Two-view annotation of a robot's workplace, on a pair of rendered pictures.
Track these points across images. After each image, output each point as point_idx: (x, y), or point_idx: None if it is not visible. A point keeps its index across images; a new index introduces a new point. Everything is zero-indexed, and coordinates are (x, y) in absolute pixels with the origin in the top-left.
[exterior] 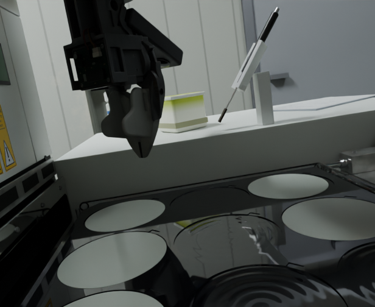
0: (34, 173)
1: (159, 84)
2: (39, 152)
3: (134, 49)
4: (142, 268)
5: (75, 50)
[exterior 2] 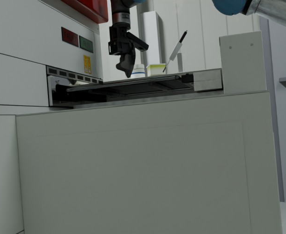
0: (95, 79)
1: (133, 53)
2: (98, 75)
3: (126, 42)
4: None
5: (110, 43)
